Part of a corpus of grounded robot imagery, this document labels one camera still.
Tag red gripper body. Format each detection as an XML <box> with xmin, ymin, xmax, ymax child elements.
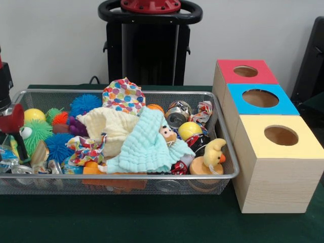
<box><xmin>0</xmin><ymin>103</ymin><xmax>25</xmax><ymax>134</ymax></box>

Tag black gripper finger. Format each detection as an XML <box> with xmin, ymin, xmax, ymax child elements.
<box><xmin>11</xmin><ymin>132</ymin><xmax>28</xmax><ymax>163</ymax></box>

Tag crushed blue-label plastic bottle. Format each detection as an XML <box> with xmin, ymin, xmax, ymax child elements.
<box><xmin>0</xmin><ymin>145</ymin><xmax>20</xmax><ymax>174</ymax></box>

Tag crushed clear plastic bottle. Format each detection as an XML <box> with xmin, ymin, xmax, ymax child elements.
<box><xmin>31</xmin><ymin>159</ymin><xmax>63</xmax><ymax>175</ymax></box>

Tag cream knitted cloth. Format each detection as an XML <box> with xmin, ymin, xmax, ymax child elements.
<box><xmin>75</xmin><ymin>106</ymin><xmax>140</xmax><ymax>157</ymax></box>

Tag mint green cloth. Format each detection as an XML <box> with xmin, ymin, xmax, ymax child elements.
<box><xmin>105</xmin><ymin>106</ymin><xmax>196</xmax><ymax>175</ymax></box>

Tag silver mesh bin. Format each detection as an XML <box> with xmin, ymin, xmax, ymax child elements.
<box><xmin>0</xmin><ymin>89</ymin><xmax>240</xmax><ymax>195</ymax></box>

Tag wooden three-hole box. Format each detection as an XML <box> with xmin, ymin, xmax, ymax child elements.
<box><xmin>212</xmin><ymin>59</ymin><xmax>324</xmax><ymax>214</ymax></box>

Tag plain yellow ball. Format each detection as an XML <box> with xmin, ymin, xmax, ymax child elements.
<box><xmin>24</xmin><ymin>108</ymin><xmax>47</xmax><ymax>122</ymax></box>

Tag green spiky monster toy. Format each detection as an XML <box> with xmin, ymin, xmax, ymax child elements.
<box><xmin>10</xmin><ymin>120</ymin><xmax>54</xmax><ymax>159</ymax></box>

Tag blue spiky ball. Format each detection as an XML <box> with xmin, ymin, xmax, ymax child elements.
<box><xmin>69</xmin><ymin>95</ymin><xmax>103</xmax><ymax>118</ymax></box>

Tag polka dot cloth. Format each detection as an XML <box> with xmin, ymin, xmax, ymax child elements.
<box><xmin>102</xmin><ymin>77</ymin><xmax>147</xmax><ymax>116</ymax></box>

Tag brown plush toy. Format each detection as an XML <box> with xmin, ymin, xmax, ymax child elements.
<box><xmin>159</xmin><ymin>125</ymin><xmax>178</xmax><ymax>147</ymax></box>

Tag dark green tablecloth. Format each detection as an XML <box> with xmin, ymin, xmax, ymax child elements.
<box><xmin>0</xmin><ymin>84</ymin><xmax>324</xmax><ymax>243</ymax></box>

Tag crushed silver drink can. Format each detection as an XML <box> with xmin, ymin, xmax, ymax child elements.
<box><xmin>165</xmin><ymin>101</ymin><xmax>192</xmax><ymax>129</ymax></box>

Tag yellow tennis ball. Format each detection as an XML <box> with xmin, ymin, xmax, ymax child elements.
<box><xmin>178</xmin><ymin>121</ymin><xmax>203</xmax><ymax>140</ymax></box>

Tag yellow plush duck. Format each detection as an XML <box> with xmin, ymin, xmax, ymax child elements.
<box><xmin>204</xmin><ymin>138</ymin><xmax>227</xmax><ymax>168</ymax></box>

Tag black panel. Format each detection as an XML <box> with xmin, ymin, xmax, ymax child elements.
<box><xmin>290</xmin><ymin>16</ymin><xmax>324</xmax><ymax>102</ymax></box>

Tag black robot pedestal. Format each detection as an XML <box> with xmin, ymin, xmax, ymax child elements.
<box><xmin>98</xmin><ymin>0</ymin><xmax>203</xmax><ymax>86</ymax></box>

